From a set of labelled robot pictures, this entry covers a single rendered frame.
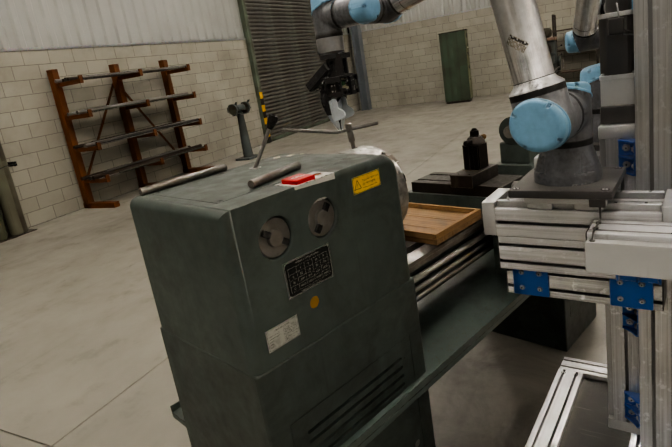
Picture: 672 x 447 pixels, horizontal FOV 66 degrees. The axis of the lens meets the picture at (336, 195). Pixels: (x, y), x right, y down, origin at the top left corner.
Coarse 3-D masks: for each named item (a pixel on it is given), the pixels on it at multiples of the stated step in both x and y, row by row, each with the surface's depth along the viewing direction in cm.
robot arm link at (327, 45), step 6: (336, 36) 138; (342, 36) 140; (318, 42) 139; (324, 42) 138; (330, 42) 138; (336, 42) 138; (342, 42) 140; (318, 48) 140; (324, 48) 139; (330, 48) 138; (336, 48) 139; (342, 48) 140; (324, 54) 140
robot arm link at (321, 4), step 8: (312, 0) 137; (320, 0) 135; (328, 0) 135; (312, 8) 138; (320, 8) 136; (328, 8) 135; (312, 16) 139; (320, 16) 136; (328, 16) 135; (320, 24) 137; (328, 24) 137; (320, 32) 138; (328, 32) 137; (336, 32) 138
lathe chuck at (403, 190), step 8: (360, 152) 167; (368, 152) 167; (376, 152) 168; (384, 152) 169; (392, 160) 168; (400, 176) 166; (400, 184) 165; (400, 192) 165; (400, 200) 165; (408, 200) 168
